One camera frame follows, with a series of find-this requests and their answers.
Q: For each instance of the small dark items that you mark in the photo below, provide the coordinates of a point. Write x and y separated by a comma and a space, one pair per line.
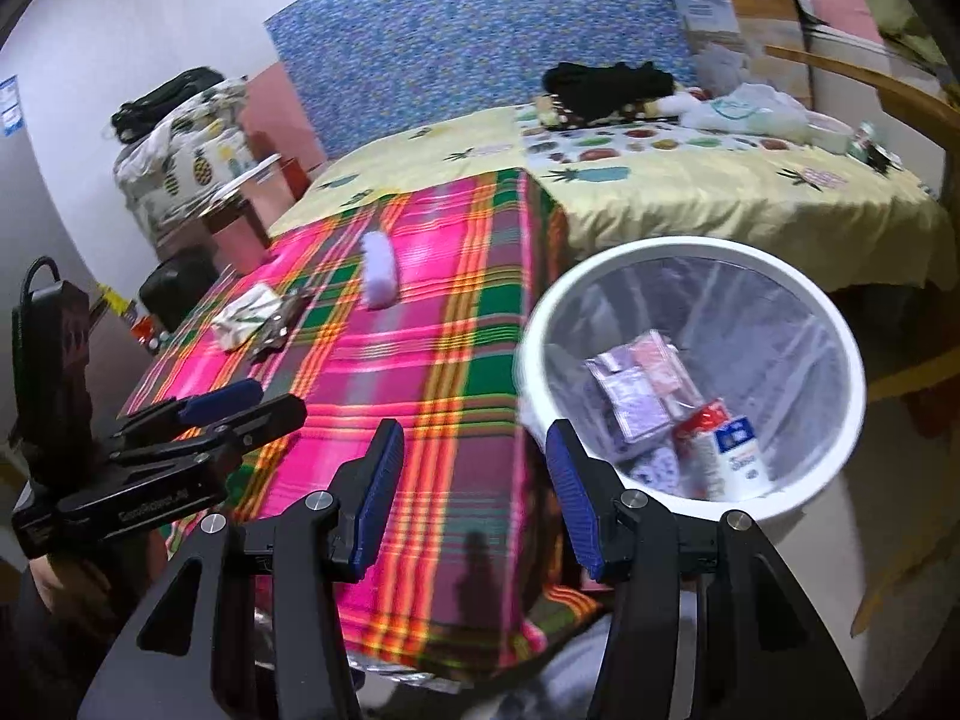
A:
874, 150

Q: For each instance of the blue patterned headboard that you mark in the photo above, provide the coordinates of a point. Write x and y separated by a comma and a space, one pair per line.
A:
465, 37

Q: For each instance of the white plastic bag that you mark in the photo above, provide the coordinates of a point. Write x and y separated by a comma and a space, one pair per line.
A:
742, 116

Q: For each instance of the cardboard box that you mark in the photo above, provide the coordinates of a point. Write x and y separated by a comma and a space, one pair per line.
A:
765, 22

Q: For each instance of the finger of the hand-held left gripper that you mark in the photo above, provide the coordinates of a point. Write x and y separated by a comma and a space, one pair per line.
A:
221, 399
262, 420

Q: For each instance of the silver refrigerator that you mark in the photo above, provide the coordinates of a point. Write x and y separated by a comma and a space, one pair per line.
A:
15, 240

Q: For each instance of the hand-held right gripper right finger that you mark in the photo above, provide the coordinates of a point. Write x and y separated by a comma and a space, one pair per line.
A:
570, 487

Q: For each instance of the black clothes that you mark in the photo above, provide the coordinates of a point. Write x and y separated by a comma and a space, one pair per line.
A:
600, 86

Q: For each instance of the white trash bin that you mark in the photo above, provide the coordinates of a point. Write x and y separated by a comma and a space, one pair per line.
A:
547, 307

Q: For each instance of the pink tumbler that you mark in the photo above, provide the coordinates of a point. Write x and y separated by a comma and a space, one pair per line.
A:
236, 240

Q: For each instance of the dark foil packet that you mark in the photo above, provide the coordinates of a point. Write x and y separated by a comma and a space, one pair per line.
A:
285, 322

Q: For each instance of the pink cabinet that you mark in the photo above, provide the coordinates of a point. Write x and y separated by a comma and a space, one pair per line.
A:
262, 199

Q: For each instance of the plaid tablecloth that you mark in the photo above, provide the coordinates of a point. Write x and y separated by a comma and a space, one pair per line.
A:
442, 420

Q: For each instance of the small bottles on floor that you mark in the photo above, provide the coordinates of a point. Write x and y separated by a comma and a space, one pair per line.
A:
150, 334

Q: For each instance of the person's left hand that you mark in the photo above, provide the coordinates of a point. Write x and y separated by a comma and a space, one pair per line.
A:
67, 577

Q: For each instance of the crumpled white wrapper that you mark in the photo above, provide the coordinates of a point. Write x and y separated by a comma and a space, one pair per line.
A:
244, 315

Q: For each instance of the black bag on pile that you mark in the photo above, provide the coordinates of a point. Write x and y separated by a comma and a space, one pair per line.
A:
165, 101

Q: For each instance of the white bowl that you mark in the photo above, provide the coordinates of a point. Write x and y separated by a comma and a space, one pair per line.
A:
829, 136

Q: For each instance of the yellow pineapple bedsheet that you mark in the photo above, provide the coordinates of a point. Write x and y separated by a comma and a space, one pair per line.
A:
712, 217

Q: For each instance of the black suitcase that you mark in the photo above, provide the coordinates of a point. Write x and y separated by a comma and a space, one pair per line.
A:
180, 289

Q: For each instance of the fruit print cloth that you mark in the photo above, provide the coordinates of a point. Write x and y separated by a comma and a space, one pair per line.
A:
637, 146

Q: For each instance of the pineapple print bedding pile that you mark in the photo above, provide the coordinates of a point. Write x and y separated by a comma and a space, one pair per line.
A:
187, 165

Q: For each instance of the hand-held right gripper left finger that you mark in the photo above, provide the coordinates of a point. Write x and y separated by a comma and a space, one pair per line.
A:
379, 480

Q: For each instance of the wooden chair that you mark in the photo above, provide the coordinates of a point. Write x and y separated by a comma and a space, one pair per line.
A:
892, 94

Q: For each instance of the purple foam net sleeve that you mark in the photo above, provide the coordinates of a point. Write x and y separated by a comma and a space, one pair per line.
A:
379, 270

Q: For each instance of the green cloth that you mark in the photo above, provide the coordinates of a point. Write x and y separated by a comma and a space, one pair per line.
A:
892, 0

